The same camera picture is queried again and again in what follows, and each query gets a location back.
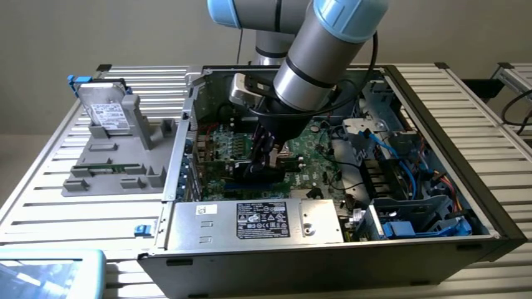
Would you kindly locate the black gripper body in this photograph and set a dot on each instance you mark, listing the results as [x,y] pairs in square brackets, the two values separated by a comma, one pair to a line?
[286,123]

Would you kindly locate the black graphics card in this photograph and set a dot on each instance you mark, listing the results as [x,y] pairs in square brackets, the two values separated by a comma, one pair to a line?
[238,174]

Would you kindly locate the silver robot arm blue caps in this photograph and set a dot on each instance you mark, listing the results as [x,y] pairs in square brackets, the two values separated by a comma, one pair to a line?
[320,59]

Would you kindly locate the green motherboard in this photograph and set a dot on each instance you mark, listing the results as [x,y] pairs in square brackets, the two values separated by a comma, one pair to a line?
[309,155]

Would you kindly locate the silver power supply unit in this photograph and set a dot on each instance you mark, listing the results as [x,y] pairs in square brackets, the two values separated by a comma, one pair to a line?
[249,222]

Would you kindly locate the grey metal drive cage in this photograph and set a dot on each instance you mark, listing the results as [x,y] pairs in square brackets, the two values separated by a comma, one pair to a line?
[373,130]

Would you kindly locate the open black PC case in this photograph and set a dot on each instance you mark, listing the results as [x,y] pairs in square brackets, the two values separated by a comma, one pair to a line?
[316,271]

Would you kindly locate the grey disk bay blue latches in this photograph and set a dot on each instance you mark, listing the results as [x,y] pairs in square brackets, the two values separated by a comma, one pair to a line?
[414,215]

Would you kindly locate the blue plastic clip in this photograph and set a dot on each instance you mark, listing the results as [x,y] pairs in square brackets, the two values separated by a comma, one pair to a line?
[141,230]

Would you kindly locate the grey parts rack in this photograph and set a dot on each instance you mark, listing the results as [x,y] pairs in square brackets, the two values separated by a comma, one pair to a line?
[108,180]

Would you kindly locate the silver hard disk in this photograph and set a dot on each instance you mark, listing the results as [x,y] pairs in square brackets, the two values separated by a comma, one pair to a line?
[105,107]

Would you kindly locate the light blue tray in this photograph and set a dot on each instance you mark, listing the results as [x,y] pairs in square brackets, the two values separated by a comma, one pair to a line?
[49,274]

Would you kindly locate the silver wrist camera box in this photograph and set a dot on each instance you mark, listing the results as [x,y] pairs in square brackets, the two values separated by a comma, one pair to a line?
[242,90]

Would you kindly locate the blue disk bracket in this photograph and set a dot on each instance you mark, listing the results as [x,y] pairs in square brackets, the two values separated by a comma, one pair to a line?
[73,85]

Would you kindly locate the aluminium frame table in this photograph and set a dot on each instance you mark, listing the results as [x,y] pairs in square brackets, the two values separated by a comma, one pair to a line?
[513,76]

